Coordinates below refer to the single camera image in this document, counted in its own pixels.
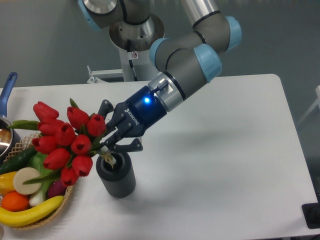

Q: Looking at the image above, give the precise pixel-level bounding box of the white frame right edge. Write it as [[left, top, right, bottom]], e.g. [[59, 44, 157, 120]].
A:
[[297, 85, 320, 128]]

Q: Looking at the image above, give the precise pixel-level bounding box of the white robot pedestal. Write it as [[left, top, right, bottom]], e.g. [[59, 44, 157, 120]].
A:
[[88, 13, 165, 83]]

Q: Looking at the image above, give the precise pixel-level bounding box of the dark grey ribbed vase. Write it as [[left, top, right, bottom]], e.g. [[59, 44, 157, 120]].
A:
[[95, 152, 136, 198]]

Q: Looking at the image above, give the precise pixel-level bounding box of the green cucumber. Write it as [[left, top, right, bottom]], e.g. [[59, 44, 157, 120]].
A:
[[0, 146, 37, 175]]

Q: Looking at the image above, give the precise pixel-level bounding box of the red tulip bouquet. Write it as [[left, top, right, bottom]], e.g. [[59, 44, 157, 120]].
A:
[[8, 100, 116, 187]]

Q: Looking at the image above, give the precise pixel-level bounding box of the green bok choy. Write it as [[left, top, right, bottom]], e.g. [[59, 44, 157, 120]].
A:
[[27, 151, 60, 207]]

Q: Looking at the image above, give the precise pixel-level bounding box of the yellow bell pepper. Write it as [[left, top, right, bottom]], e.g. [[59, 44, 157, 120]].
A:
[[0, 171, 17, 196]]

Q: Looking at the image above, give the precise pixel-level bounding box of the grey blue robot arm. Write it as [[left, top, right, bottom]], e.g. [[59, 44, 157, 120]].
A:
[[78, 0, 242, 153]]

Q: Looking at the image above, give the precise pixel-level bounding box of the blue handled saucepan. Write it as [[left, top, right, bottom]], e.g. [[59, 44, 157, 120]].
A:
[[0, 72, 21, 165]]

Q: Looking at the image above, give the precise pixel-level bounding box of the beige round disc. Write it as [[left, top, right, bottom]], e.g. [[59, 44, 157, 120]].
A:
[[13, 167, 43, 195]]

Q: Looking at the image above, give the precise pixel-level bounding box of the black device table edge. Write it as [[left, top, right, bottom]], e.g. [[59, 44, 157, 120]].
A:
[[301, 202, 320, 229]]

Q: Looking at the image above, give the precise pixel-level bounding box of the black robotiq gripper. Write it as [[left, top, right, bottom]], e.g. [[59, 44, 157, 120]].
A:
[[97, 86, 167, 153]]

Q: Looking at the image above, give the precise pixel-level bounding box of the yellow banana squash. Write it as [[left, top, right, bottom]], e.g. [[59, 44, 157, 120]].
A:
[[0, 195, 64, 227]]

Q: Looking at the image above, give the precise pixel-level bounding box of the woven wicker basket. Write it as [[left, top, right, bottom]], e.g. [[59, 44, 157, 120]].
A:
[[4, 132, 73, 230]]

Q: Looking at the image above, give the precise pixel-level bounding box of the orange fruit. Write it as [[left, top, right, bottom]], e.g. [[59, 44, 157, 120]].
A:
[[1, 191, 29, 212]]

